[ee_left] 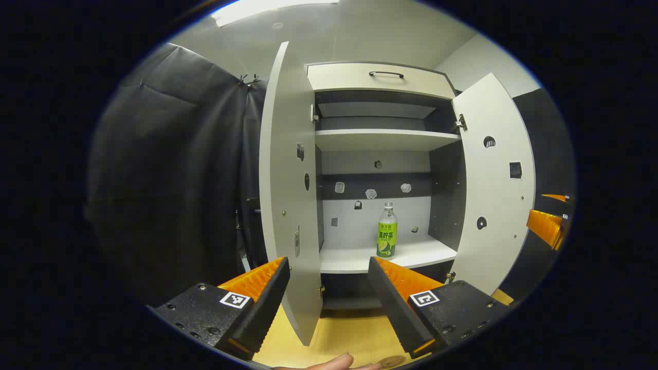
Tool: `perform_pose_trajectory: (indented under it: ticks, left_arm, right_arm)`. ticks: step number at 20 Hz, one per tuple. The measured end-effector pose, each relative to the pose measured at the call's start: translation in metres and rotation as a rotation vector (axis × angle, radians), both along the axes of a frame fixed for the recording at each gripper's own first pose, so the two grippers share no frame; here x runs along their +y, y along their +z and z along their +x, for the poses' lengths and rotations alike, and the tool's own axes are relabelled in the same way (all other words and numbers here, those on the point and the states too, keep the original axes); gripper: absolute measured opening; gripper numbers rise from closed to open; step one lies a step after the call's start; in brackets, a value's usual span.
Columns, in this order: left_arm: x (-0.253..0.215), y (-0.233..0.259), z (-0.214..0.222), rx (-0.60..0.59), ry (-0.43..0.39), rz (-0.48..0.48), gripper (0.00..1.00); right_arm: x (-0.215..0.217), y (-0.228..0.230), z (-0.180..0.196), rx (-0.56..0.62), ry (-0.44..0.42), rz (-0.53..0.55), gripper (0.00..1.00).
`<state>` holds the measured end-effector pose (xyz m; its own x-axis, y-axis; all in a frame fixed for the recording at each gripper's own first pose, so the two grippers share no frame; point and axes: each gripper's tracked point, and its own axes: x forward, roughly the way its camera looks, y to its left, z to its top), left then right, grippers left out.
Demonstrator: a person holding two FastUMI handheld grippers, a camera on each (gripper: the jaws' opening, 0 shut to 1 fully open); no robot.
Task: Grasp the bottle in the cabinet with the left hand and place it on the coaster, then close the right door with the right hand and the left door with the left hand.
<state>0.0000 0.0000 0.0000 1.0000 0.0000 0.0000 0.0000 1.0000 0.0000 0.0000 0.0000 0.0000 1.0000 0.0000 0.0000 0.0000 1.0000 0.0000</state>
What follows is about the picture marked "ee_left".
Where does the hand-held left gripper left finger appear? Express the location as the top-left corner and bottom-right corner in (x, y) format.
(148, 256), (291, 360)

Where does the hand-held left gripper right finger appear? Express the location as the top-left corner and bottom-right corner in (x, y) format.
(367, 256), (510, 360)

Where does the white cabinet door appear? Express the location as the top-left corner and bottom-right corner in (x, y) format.
(259, 41), (323, 346)
(451, 73), (536, 297)

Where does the green label clear bottle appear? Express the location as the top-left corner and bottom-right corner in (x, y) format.
(376, 202), (398, 258)

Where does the white cabinet drawer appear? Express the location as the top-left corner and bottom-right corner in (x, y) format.
(307, 63), (457, 101)

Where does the ceiling light panel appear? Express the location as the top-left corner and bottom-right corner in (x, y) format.
(211, 0), (340, 27)

